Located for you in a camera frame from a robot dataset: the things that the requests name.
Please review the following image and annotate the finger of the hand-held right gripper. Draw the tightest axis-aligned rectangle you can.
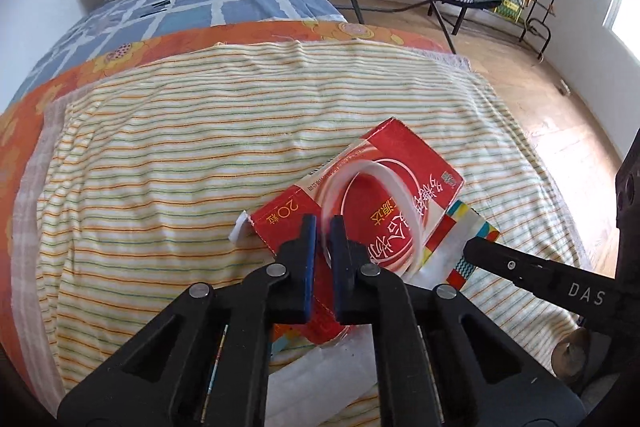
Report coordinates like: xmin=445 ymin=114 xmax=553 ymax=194
xmin=462 ymin=238 xmax=619 ymax=314

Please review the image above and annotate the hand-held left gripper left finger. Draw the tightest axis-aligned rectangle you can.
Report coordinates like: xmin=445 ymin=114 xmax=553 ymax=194
xmin=57 ymin=214 xmax=319 ymax=427

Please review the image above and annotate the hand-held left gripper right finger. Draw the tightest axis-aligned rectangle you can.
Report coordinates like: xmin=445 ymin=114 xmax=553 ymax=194
xmin=330 ymin=215 xmax=586 ymax=427

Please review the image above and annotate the colourful patterned wrapper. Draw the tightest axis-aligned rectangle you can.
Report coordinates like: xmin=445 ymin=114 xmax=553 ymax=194
xmin=419 ymin=202 xmax=502 ymax=294

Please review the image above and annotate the white plastic loop strip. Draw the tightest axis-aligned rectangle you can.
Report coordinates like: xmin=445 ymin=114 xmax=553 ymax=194
xmin=320 ymin=159 xmax=427 ymax=280

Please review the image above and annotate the red cardboard box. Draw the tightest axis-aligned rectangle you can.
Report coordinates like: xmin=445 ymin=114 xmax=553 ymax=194
xmin=248 ymin=118 xmax=465 ymax=344

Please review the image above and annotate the person's right hand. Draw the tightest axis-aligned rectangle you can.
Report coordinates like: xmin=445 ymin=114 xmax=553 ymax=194
xmin=552 ymin=337 xmax=593 ymax=385

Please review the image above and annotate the yellow striped cloth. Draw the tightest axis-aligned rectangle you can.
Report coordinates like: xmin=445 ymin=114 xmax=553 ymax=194
xmin=35 ymin=39 xmax=592 ymax=427

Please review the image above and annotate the window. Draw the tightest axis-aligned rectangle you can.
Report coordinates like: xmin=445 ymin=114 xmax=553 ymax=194
xmin=602 ymin=0 xmax=640 ymax=70

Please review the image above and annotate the orange floral cloth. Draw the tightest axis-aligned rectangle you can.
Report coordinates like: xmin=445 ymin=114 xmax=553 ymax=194
xmin=0 ymin=19 xmax=452 ymax=192

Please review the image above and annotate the yellow plastic crate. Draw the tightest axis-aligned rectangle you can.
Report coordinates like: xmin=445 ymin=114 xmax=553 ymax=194
xmin=494 ymin=0 xmax=527 ymax=24

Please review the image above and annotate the blue checked bed sheet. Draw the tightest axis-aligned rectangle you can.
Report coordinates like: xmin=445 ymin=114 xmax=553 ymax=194
xmin=10 ymin=0 xmax=347 ymax=108

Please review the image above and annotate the pink plaid fringed cloth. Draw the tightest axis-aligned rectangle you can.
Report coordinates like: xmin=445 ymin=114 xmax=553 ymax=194
xmin=9 ymin=47 xmax=472 ymax=313

